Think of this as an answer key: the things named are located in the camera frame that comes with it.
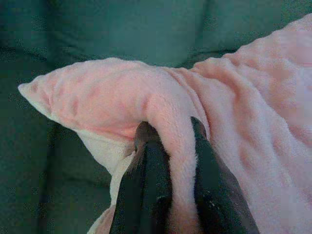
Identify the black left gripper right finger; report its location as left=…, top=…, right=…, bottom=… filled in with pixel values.
left=190, top=116, right=260, bottom=234

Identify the pink dotted plush pillow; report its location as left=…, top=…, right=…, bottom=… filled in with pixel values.
left=18, top=13, right=312, bottom=234

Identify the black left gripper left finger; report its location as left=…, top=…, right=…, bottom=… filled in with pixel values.
left=111, top=121, right=174, bottom=234

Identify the green leather sofa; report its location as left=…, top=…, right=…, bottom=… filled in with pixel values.
left=0, top=0, right=312, bottom=234

